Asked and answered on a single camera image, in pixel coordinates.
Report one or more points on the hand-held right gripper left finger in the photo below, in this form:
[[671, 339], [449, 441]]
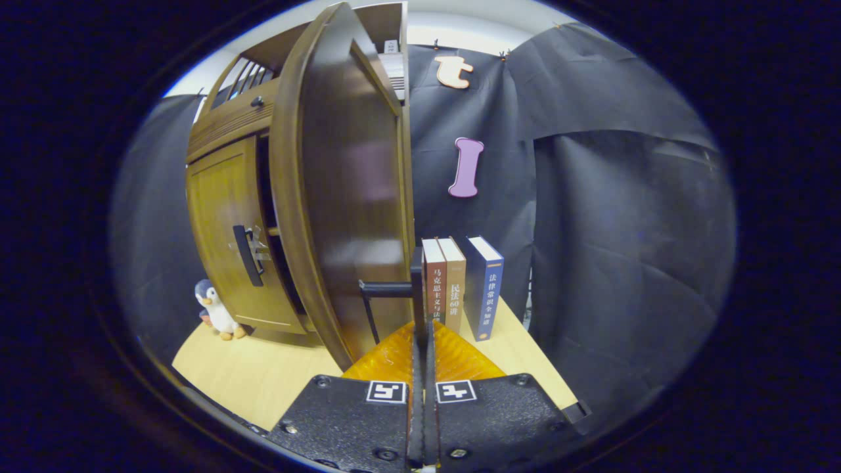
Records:
[[341, 420]]

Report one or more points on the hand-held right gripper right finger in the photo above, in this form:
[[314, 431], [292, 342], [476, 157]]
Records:
[[499, 420]]

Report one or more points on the wooden shoe cabinet door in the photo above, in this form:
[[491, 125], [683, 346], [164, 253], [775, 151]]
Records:
[[341, 197], [217, 230]]

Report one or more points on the wooden double-door shoe cabinet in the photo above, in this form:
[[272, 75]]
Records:
[[223, 121]]

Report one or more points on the blue book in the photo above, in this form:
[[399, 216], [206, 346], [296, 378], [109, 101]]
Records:
[[489, 295]]

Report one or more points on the tan book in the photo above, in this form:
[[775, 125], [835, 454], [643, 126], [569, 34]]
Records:
[[456, 289]]

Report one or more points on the red-brown book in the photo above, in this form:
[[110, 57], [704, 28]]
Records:
[[434, 282]]

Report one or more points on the penguin plush toy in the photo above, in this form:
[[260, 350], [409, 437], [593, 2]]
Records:
[[217, 312]]

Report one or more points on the black backdrop cloth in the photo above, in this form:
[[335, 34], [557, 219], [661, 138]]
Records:
[[624, 230]]

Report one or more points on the wooden drawer with black knob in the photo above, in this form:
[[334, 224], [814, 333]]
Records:
[[230, 118]]

